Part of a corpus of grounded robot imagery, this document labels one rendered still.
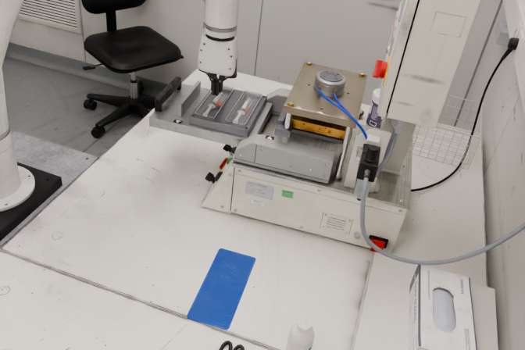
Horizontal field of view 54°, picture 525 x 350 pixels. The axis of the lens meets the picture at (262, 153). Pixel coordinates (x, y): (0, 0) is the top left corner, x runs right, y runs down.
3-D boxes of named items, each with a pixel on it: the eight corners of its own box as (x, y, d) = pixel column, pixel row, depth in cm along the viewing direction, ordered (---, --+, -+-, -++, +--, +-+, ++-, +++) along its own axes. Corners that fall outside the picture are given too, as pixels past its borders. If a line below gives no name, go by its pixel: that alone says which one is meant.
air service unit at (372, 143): (370, 177, 127) (385, 126, 119) (365, 214, 116) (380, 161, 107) (350, 172, 128) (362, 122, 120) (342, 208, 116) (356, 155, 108)
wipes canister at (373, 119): (389, 123, 195) (399, 88, 186) (386, 135, 188) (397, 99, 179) (366, 118, 196) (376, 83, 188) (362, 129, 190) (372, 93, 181)
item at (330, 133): (357, 108, 146) (365, 78, 141) (348, 149, 128) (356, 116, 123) (298, 95, 149) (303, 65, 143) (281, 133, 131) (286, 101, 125)
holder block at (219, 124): (266, 103, 153) (267, 95, 151) (248, 137, 137) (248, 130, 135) (213, 91, 155) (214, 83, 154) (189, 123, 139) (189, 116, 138)
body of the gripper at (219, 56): (196, 31, 131) (194, 72, 137) (234, 40, 129) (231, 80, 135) (206, 22, 137) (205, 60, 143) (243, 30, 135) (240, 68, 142)
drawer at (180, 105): (271, 114, 155) (274, 91, 151) (251, 153, 138) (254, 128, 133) (180, 93, 160) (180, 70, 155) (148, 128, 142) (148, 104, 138)
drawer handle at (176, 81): (181, 88, 155) (181, 76, 152) (161, 112, 142) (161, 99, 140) (175, 87, 155) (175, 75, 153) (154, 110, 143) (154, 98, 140)
